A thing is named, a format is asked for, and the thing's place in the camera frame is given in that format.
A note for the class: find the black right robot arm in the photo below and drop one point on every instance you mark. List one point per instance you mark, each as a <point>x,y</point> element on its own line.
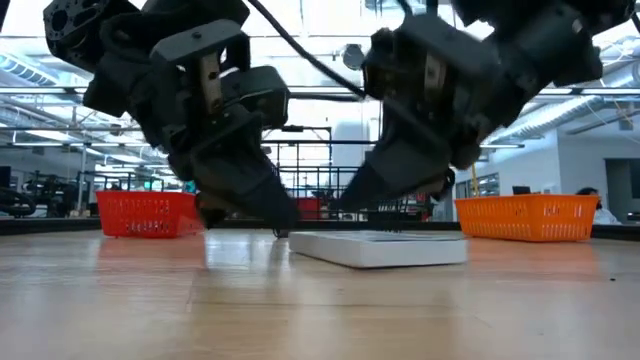
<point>550,40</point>

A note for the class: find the orange plastic basket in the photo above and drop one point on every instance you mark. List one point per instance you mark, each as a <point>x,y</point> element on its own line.
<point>525,220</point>

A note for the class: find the black computer monitor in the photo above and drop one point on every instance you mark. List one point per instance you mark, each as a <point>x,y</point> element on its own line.
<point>521,190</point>

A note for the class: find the red plastic basket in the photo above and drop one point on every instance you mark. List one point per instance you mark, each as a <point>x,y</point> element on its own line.
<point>145,215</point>

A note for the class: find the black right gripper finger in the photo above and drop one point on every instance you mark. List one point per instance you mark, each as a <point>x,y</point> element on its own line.
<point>447,187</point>
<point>400,170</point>

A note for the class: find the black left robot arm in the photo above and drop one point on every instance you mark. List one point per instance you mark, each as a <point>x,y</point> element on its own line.
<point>75,30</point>

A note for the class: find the red storage crate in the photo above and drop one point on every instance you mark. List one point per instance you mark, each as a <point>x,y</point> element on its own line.
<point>307,207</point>

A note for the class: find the black robot workstation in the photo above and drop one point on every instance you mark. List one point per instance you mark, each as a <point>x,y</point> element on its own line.
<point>45,192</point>

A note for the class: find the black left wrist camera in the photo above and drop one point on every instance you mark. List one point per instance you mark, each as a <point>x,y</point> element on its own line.
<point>260,95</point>

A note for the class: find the black metal railing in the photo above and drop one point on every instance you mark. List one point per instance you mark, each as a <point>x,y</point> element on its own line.
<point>120,174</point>

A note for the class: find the white box with text print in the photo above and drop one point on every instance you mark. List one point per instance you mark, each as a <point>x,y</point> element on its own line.
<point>380,252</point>

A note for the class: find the person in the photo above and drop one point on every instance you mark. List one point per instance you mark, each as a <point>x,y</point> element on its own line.
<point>605,216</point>

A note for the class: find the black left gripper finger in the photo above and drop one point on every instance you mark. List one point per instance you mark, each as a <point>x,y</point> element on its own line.
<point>240,170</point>
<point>212,210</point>

